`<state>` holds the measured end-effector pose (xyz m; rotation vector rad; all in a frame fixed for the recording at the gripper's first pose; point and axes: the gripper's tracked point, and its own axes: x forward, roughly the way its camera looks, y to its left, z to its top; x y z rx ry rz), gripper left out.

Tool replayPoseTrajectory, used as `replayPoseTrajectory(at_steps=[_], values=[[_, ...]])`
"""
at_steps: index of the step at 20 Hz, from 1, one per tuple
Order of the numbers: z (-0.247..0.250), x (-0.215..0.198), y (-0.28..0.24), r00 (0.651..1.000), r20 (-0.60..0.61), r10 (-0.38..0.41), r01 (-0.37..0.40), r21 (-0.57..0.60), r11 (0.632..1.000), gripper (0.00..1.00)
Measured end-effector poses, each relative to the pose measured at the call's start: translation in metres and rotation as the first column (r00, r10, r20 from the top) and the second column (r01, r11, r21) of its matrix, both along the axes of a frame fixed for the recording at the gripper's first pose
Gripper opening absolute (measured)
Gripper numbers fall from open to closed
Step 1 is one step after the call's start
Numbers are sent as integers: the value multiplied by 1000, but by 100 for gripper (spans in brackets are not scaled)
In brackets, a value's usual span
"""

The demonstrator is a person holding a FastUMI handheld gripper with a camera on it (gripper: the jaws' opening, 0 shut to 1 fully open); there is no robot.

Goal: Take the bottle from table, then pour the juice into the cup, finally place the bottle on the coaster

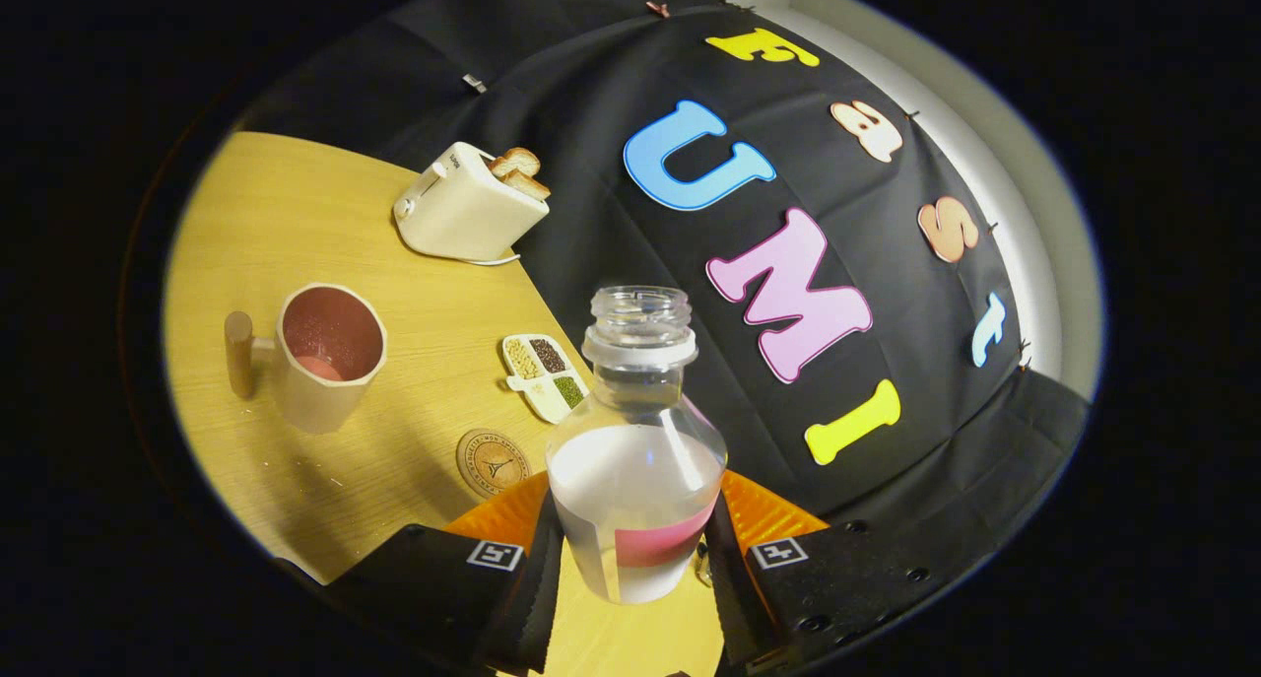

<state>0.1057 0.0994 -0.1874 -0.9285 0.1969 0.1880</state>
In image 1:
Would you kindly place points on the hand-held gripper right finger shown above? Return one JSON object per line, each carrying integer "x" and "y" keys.
{"x": 724, "y": 598}

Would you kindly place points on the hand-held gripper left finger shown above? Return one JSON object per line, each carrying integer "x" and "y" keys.
{"x": 537, "y": 608}

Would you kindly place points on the clear plastic juice bottle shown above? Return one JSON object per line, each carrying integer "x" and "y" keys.
{"x": 635, "y": 500}

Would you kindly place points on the round wooden coaster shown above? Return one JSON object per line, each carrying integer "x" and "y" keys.
{"x": 491, "y": 465}

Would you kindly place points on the white divided dish with beans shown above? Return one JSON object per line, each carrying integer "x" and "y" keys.
{"x": 542, "y": 372}

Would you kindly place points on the cream toaster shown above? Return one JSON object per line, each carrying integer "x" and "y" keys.
{"x": 463, "y": 214}

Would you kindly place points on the toasted bread slice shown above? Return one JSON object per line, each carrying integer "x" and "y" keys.
{"x": 527, "y": 185}
{"x": 514, "y": 162}

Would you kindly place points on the wooden table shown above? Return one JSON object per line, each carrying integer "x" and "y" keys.
{"x": 296, "y": 224}

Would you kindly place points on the silver clip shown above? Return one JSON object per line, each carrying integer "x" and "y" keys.
{"x": 475, "y": 83}

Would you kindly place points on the black backdrop cloth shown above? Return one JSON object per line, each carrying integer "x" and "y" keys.
{"x": 591, "y": 76}

